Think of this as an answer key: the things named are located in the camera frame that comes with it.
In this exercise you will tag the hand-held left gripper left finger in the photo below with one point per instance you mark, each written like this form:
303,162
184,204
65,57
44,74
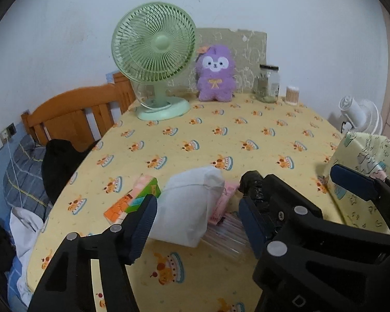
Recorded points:
143,230

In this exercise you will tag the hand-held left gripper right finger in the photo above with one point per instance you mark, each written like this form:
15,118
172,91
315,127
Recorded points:
252,230

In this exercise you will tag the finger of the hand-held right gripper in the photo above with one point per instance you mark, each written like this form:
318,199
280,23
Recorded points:
289,198
354,182

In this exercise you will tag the clear plastic wrapper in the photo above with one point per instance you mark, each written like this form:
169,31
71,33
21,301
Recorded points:
227,237

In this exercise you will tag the yellow printed storage bin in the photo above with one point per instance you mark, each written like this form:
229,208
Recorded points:
367,149

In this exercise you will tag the orange green tissue pack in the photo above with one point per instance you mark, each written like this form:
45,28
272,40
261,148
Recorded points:
133,195

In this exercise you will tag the black plastic bag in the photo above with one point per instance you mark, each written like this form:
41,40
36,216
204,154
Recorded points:
253,185

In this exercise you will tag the pink wipes packet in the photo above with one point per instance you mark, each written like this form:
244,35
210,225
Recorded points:
222,204

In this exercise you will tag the white cloth pouch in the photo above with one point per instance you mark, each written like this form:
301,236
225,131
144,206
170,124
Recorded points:
185,208

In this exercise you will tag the white standing fan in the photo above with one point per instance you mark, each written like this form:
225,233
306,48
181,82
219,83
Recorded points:
364,117

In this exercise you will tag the yellow printed tablecloth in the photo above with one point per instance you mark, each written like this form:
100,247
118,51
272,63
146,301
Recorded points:
247,130

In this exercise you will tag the cotton swab container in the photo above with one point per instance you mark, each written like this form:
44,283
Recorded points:
292,96

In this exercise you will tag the black clothing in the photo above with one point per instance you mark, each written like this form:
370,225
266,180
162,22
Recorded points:
61,165

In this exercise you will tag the glass jar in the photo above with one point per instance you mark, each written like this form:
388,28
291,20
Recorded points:
266,84

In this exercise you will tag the white cloth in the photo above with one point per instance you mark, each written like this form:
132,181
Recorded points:
22,224

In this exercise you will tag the blue plaid pillow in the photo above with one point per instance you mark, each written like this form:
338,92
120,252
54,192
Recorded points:
22,175

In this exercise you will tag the purple plush toy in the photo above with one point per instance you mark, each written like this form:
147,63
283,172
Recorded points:
214,84

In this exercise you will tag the blue bedsheet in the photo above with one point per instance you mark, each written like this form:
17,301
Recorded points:
14,279

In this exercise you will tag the black crumpled garment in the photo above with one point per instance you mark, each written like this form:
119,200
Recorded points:
1,256

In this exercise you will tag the wooden bed headboard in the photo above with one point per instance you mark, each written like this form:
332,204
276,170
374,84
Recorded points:
71,104

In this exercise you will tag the beige printed cardboard sheet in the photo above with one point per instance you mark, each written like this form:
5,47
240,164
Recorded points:
247,48

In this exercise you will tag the green desk fan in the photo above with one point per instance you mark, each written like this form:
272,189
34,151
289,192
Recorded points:
156,44

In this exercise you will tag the dark wall socket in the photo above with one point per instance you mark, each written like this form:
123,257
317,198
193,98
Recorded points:
11,129

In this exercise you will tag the white wall socket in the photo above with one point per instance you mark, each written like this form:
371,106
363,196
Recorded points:
4,136

